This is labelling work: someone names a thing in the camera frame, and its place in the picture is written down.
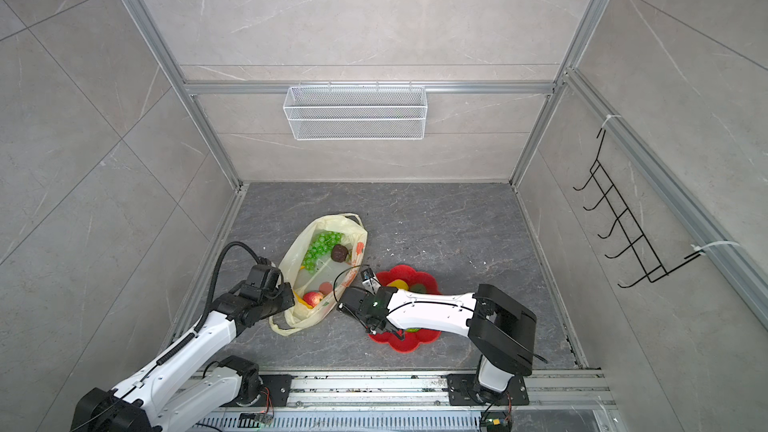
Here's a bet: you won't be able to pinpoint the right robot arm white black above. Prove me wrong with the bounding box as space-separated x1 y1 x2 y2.
338 284 543 404

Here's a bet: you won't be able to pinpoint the black wire hook rack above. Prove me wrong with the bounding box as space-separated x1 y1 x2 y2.
572 129 705 290

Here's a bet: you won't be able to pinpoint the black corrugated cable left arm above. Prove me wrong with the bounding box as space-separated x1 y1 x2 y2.
191 241 265 337

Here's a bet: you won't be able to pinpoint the red yellow fake apple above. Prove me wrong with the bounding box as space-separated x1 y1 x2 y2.
302 291 325 308

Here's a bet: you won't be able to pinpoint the yellow fake lemon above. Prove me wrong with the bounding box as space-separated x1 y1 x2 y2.
388 279 410 291

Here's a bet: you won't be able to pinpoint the cream plastic bag orange prints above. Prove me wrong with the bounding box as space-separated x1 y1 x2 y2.
269 213 368 337

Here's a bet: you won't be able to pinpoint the yellow fake banana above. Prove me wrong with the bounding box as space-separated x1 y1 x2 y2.
293 292 314 309

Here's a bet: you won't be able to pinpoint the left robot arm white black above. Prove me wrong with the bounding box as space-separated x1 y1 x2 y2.
70 264 295 431

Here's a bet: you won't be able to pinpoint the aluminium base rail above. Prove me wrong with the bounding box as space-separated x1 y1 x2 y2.
119 370 619 432

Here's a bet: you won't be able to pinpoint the white wire mesh basket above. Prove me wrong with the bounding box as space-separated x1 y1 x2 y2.
283 85 428 141

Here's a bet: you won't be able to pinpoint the white zip tie upper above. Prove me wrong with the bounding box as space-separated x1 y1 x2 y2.
600 114 622 130

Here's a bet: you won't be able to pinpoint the round dark brown fake fruit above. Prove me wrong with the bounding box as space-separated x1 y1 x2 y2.
330 244 349 263

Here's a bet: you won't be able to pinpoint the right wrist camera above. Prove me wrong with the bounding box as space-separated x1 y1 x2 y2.
360 268 381 294

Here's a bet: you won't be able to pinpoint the dark green fake avocado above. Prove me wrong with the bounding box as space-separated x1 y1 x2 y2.
409 283 427 294

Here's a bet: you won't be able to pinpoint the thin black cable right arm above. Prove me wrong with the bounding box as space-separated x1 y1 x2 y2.
331 263 370 307

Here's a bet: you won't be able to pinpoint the white zip tie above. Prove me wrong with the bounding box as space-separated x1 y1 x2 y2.
691 240 741 254
600 114 622 130

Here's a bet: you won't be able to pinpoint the green fake grape bunch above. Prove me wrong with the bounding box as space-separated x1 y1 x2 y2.
301 231 344 273

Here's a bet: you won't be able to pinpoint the red flower-shaped plate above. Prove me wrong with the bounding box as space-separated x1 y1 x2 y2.
367 263 443 354

